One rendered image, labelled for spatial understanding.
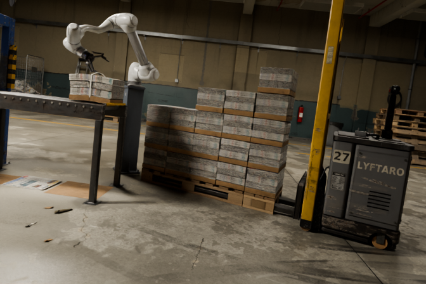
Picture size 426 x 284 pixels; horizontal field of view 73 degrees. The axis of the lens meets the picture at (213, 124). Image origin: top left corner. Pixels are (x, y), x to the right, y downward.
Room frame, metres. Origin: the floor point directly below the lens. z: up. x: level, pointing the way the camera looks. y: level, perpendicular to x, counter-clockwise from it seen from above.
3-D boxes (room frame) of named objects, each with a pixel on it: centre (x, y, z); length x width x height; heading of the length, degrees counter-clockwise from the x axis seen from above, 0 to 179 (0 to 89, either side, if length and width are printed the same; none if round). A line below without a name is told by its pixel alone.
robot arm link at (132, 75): (3.35, 0.95, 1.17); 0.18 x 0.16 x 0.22; 62
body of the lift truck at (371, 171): (2.41, -1.30, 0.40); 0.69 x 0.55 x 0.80; 157
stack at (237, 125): (3.01, 0.10, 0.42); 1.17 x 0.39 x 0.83; 67
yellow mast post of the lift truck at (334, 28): (2.25, -0.83, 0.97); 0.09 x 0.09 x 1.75; 67
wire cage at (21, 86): (8.99, 6.25, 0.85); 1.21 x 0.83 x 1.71; 87
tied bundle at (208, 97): (2.96, -0.01, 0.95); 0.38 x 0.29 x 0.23; 158
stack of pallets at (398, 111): (7.51, -5.01, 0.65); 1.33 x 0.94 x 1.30; 91
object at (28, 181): (2.58, 1.57, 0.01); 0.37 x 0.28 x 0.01; 87
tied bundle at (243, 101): (2.84, -0.29, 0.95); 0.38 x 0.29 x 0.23; 158
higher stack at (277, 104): (2.72, -0.56, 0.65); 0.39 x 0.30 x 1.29; 157
